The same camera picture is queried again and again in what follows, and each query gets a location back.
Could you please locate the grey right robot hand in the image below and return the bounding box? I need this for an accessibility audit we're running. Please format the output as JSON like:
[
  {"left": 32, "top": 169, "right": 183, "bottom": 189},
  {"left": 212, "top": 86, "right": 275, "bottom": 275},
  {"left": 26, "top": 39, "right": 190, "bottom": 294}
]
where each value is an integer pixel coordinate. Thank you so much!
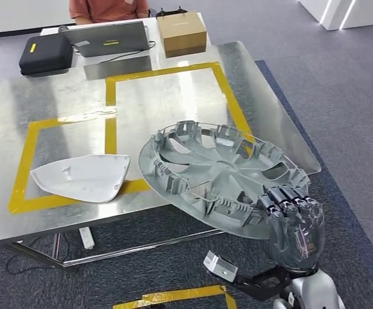
[{"left": 257, "top": 185, "right": 325, "bottom": 272}]

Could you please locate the grey plastic wheel hubcap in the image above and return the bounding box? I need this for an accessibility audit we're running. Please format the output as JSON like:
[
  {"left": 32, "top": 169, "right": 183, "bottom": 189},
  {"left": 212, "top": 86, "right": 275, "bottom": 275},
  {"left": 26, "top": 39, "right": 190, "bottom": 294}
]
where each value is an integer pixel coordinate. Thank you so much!
[{"left": 138, "top": 120, "right": 312, "bottom": 241}]

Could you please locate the steel workbench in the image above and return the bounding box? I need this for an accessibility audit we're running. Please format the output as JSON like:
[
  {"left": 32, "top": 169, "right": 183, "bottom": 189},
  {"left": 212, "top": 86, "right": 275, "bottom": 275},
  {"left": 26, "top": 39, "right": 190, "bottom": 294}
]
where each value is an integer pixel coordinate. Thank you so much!
[{"left": 0, "top": 40, "right": 322, "bottom": 270}]

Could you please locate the white lit display block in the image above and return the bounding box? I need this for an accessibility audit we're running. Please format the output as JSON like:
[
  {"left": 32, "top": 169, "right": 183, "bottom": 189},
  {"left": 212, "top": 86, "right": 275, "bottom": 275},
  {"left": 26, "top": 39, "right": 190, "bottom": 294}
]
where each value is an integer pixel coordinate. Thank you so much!
[{"left": 297, "top": 0, "right": 373, "bottom": 32}]

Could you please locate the brown cardboard box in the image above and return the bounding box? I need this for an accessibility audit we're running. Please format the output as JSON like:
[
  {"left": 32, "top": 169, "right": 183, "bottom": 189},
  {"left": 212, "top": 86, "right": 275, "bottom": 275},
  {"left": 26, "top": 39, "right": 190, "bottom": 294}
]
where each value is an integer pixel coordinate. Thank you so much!
[{"left": 156, "top": 11, "right": 208, "bottom": 59}]

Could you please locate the white power strip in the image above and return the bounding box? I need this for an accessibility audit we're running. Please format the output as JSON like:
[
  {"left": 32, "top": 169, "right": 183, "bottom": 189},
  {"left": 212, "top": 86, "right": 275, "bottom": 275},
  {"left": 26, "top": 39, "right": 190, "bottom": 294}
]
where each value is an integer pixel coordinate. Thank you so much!
[{"left": 79, "top": 227, "right": 96, "bottom": 251}]

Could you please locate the black controller device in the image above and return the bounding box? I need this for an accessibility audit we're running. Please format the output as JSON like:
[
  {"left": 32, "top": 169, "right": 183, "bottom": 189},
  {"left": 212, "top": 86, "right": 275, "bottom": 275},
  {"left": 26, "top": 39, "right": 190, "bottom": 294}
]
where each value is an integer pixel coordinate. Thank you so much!
[{"left": 156, "top": 6, "right": 189, "bottom": 19}]

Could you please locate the white car mirror shell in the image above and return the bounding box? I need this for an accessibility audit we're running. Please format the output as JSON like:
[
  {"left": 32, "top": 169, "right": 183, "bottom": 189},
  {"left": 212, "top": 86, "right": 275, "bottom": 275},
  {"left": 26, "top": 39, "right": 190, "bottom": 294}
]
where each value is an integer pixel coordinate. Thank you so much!
[{"left": 30, "top": 154, "right": 131, "bottom": 204}]

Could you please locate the grey laptop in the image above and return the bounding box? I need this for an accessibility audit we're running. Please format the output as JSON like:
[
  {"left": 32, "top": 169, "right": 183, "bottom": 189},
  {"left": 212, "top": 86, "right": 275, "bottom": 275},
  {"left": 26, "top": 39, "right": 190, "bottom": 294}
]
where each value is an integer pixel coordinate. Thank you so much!
[{"left": 58, "top": 20, "right": 150, "bottom": 59}]

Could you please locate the person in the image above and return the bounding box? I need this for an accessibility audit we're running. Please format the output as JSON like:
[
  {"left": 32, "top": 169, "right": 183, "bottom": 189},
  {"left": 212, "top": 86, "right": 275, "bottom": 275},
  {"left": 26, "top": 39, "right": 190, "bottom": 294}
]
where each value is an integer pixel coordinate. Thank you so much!
[{"left": 69, "top": 0, "right": 150, "bottom": 26}]

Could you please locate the black zip case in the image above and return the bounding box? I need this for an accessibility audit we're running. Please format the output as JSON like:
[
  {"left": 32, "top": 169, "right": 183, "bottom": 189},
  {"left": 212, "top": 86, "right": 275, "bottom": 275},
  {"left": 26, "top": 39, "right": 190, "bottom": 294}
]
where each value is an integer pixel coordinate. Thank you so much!
[{"left": 18, "top": 33, "right": 74, "bottom": 77}]

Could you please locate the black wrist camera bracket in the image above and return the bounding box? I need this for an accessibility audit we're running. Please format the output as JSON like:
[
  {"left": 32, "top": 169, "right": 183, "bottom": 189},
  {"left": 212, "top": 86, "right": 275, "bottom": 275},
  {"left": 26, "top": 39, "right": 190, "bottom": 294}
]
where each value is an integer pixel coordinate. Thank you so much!
[{"left": 233, "top": 265, "right": 292, "bottom": 301}]

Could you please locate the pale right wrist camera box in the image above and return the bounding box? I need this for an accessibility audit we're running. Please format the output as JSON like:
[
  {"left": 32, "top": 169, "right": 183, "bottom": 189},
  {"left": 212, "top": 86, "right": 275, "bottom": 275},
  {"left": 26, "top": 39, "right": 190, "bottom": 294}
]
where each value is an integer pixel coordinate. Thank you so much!
[{"left": 203, "top": 250, "right": 239, "bottom": 284}]

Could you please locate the black laptop cable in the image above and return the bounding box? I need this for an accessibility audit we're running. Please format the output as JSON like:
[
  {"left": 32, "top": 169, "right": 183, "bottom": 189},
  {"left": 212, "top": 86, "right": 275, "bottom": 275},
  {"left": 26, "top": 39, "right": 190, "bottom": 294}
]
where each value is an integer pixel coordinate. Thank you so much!
[{"left": 97, "top": 40, "right": 156, "bottom": 65}]

